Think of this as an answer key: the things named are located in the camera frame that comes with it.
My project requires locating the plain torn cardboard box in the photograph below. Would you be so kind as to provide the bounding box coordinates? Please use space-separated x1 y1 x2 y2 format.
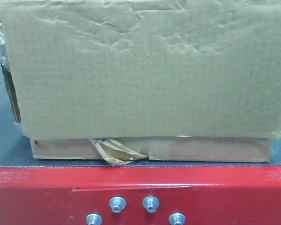
0 0 281 162

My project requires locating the crumpled yellow packing tape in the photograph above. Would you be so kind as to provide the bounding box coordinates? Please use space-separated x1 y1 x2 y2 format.
89 138 148 166

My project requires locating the silver bolt upper right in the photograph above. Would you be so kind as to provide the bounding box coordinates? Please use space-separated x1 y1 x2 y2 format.
142 196 160 213

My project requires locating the silver bolt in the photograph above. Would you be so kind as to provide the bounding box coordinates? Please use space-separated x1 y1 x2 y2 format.
169 213 186 225
86 214 103 225
142 196 160 213
109 196 126 214

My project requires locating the silver bolt upper left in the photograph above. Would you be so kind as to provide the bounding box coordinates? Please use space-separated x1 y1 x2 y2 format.
109 196 126 214

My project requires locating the silver bolt lower right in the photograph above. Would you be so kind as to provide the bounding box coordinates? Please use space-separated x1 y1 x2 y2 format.
169 213 186 225

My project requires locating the silver bolt lower left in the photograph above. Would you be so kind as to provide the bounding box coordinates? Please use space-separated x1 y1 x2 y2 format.
86 214 103 225

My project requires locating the red metal beam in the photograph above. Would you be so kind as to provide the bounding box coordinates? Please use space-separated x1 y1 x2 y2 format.
0 166 281 225

